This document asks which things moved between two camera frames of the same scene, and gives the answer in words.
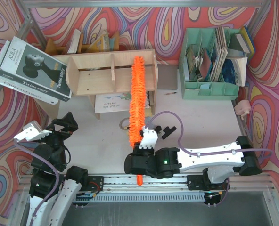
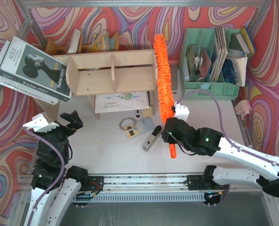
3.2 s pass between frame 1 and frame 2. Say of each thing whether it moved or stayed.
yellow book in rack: stayed
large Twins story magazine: stayed
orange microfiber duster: moved
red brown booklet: stayed
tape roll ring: stayed
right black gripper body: moved
